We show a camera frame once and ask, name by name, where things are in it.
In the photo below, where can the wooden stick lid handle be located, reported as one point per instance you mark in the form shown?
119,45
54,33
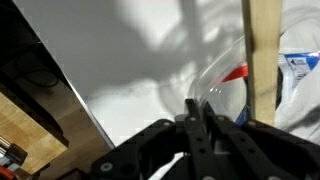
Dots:
262,25

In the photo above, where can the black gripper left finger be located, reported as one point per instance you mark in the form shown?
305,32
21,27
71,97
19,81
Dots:
198,144

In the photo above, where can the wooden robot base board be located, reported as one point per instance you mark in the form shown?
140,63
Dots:
17,127

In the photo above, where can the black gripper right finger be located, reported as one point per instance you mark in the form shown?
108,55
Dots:
243,158

